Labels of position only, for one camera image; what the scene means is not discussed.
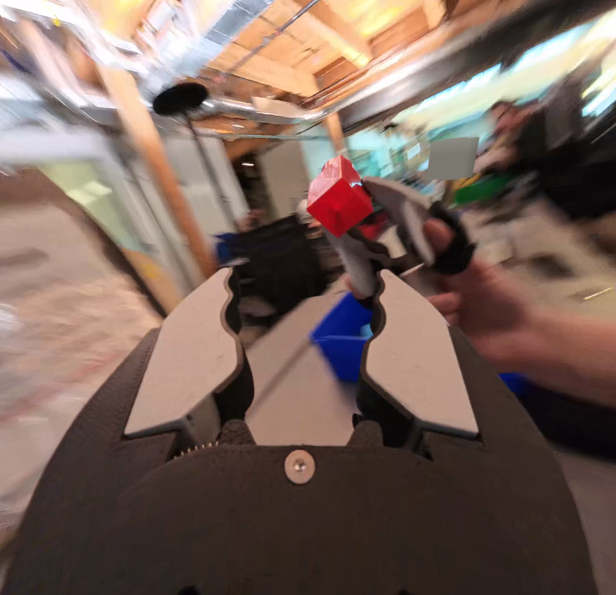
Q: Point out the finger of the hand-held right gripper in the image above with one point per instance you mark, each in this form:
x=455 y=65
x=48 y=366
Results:
x=402 y=207
x=356 y=267

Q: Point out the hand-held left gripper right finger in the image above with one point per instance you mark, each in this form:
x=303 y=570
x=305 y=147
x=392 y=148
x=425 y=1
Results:
x=418 y=364

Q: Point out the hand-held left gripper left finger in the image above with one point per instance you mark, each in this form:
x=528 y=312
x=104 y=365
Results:
x=187 y=359

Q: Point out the red cube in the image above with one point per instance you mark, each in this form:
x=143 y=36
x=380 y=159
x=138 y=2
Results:
x=337 y=200

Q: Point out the blue plastic bin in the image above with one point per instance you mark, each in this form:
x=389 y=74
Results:
x=344 y=354

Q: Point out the person's right hand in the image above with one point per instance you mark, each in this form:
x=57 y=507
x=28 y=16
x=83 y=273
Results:
x=486 y=311

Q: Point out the green bin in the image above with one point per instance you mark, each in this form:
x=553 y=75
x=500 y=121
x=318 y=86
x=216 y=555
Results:
x=481 y=190

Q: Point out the black screen panel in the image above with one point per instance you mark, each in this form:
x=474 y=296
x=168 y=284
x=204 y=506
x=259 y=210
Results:
x=279 y=267

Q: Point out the wooden board with smiley sticker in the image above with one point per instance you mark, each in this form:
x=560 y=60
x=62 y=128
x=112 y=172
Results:
x=154 y=277

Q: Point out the black mat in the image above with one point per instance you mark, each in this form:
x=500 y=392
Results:
x=572 y=426

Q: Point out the black floor lamp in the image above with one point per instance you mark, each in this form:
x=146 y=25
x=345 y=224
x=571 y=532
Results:
x=180 y=99

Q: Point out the small silver air duct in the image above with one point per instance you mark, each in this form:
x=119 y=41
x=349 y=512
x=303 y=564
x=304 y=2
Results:
x=250 y=109

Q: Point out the wooden post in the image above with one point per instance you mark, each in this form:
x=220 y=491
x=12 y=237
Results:
x=159 y=171

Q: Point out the large silver air duct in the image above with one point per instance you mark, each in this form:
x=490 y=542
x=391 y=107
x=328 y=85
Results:
x=226 y=17

